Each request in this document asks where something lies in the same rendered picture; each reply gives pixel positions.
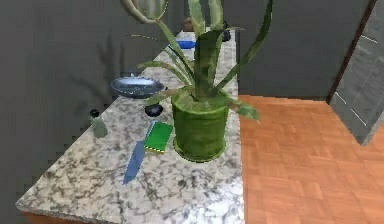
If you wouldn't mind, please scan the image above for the small black round object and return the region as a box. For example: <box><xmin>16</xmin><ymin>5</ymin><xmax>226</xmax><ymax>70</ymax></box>
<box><xmin>144</xmin><ymin>103</ymin><xmax>164</xmax><ymax>118</ymax></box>

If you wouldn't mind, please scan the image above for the blue-bladed knife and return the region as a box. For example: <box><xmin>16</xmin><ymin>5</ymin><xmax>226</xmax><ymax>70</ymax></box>
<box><xmin>122</xmin><ymin>120</ymin><xmax>157</xmax><ymax>186</ymax></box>

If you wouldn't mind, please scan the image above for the blue flat dish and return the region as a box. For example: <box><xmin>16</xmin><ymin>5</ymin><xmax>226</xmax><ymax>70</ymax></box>
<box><xmin>175</xmin><ymin>39</ymin><xmax>198</xmax><ymax>50</ymax></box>

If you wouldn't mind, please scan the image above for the glass shaker with black cap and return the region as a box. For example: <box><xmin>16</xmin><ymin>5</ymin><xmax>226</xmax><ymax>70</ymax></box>
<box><xmin>89</xmin><ymin>108</ymin><xmax>109</xmax><ymax>139</ymax></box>

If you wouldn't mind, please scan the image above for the green sponge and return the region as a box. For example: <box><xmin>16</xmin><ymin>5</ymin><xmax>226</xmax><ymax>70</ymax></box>
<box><xmin>143</xmin><ymin>121</ymin><xmax>174</xmax><ymax>155</ymax></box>

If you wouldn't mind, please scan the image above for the green potted house plant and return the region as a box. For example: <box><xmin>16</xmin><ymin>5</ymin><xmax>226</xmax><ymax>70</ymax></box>
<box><xmin>120</xmin><ymin>0</ymin><xmax>274</xmax><ymax>164</ymax></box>

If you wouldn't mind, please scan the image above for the marble-topped kitchen counter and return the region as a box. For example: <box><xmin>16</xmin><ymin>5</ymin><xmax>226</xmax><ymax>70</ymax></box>
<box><xmin>15</xmin><ymin>29</ymin><xmax>246</xmax><ymax>224</ymax></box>

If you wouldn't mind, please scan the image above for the black round vessel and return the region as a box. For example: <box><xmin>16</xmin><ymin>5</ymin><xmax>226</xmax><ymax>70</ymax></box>
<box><xmin>221</xmin><ymin>21</ymin><xmax>232</xmax><ymax>43</ymax></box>

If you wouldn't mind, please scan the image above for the grey cabinet with white handles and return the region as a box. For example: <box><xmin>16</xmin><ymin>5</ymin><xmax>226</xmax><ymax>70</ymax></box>
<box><xmin>328</xmin><ymin>0</ymin><xmax>384</xmax><ymax>147</ymax></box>

